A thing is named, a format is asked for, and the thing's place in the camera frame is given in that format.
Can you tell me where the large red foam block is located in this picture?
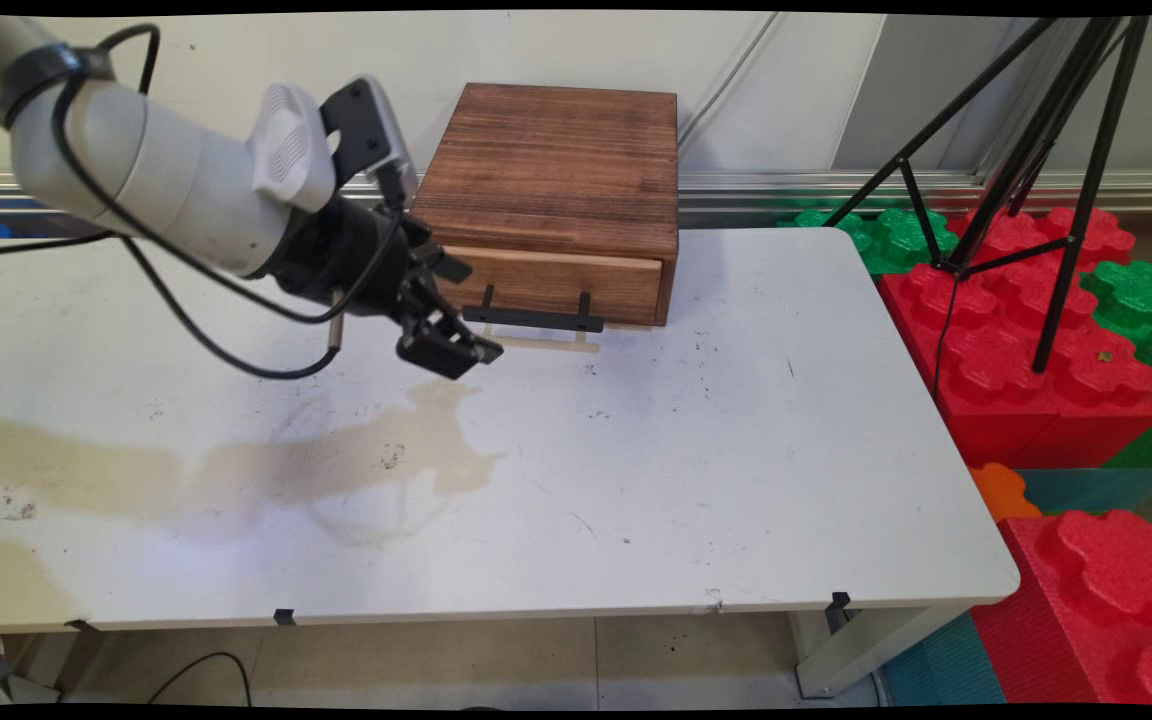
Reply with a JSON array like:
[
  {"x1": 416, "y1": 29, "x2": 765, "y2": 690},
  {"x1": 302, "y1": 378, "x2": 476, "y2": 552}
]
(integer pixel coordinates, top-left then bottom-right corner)
[{"x1": 879, "y1": 205, "x2": 1152, "y2": 469}]

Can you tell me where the green foam block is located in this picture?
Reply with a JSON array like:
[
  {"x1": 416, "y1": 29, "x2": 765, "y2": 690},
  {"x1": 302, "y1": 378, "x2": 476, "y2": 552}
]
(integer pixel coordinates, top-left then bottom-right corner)
[
  {"x1": 776, "y1": 205, "x2": 962, "y2": 276},
  {"x1": 1081, "y1": 260, "x2": 1152, "y2": 469}
]

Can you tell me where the black floor cable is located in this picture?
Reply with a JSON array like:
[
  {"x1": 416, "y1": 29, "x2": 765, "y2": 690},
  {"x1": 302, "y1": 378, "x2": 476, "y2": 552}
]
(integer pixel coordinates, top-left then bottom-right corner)
[{"x1": 146, "y1": 652, "x2": 254, "y2": 707}]

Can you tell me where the orange foam block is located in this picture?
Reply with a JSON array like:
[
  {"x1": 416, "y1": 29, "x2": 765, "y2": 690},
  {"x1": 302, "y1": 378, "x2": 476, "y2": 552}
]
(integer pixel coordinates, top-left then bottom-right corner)
[{"x1": 971, "y1": 462, "x2": 1045, "y2": 523}]

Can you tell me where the teal foam block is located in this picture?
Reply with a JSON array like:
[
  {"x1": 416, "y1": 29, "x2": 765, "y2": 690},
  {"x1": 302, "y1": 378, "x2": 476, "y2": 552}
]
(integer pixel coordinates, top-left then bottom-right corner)
[
  {"x1": 881, "y1": 612, "x2": 1007, "y2": 706},
  {"x1": 1016, "y1": 467, "x2": 1152, "y2": 516}
]

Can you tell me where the grey table leg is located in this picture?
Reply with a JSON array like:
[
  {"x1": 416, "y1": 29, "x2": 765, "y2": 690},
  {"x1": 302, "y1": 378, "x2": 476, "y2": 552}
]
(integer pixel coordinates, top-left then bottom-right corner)
[{"x1": 791, "y1": 605, "x2": 972, "y2": 699}]

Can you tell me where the dark wooden cabinet box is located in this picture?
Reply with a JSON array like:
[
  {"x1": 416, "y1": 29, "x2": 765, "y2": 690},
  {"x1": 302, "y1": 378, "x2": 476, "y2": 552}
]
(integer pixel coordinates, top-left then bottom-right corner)
[{"x1": 411, "y1": 83, "x2": 680, "y2": 327}]

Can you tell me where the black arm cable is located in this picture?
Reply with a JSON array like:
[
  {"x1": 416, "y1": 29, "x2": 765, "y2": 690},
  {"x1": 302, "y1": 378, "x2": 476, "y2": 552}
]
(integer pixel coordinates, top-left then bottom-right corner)
[{"x1": 0, "y1": 24, "x2": 407, "y2": 382}]

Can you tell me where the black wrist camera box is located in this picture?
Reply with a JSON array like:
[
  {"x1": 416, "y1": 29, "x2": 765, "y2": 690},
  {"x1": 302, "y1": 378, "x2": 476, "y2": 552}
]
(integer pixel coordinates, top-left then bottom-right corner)
[{"x1": 319, "y1": 75, "x2": 419, "y2": 209}]

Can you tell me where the black tripod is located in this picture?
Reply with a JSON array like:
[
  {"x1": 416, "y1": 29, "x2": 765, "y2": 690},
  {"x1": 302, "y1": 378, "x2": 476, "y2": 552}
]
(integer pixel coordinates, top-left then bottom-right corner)
[{"x1": 824, "y1": 15, "x2": 1152, "y2": 376}]

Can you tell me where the wooden drawer with black handle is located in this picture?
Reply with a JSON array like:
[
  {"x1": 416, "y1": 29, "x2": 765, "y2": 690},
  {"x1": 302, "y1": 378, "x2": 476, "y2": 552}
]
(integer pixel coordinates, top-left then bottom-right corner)
[{"x1": 433, "y1": 245, "x2": 666, "y2": 336}]

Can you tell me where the aluminium wall rail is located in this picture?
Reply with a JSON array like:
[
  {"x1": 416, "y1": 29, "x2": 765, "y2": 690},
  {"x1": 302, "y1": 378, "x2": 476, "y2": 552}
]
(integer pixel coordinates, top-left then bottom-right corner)
[{"x1": 0, "y1": 170, "x2": 1152, "y2": 214}]

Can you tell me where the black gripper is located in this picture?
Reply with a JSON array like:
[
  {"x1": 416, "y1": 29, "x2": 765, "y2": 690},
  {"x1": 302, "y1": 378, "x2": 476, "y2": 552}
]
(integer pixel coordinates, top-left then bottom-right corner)
[{"x1": 271, "y1": 195, "x2": 505, "y2": 382}]

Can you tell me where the thin black tripod cable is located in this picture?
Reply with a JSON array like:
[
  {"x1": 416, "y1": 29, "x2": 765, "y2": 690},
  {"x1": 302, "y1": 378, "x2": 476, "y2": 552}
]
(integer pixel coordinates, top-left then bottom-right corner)
[{"x1": 933, "y1": 275, "x2": 960, "y2": 403}]

